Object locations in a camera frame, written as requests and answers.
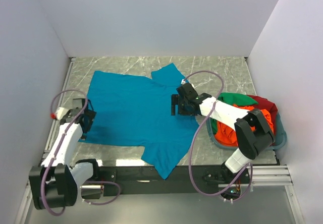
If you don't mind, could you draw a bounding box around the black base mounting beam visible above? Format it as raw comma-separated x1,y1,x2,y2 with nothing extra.
81,164,236,200

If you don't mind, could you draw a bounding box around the blue t-shirt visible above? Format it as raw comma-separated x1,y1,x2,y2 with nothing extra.
85,64,198,179

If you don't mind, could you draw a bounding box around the aluminium rail frame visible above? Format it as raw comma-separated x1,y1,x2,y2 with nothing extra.
14,56,305,223

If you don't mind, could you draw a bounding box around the translucent blue plastic basket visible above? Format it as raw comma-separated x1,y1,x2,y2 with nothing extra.
206,113,287,150

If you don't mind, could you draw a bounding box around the green t-shirt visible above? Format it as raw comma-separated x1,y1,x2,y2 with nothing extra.
210,92,259,135

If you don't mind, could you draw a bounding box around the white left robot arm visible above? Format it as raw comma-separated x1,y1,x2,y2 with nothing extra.
29,98,101,210

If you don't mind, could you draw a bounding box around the orange t-shirt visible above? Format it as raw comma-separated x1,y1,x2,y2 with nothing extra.
211,104,276,147

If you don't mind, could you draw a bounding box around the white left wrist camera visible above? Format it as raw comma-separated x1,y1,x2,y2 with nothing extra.
50,107,69,121

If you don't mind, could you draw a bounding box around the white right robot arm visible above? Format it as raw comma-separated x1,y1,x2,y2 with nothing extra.
171,83,275,184

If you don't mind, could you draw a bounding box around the red t-shirt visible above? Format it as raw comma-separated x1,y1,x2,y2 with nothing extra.
248,95,278,125

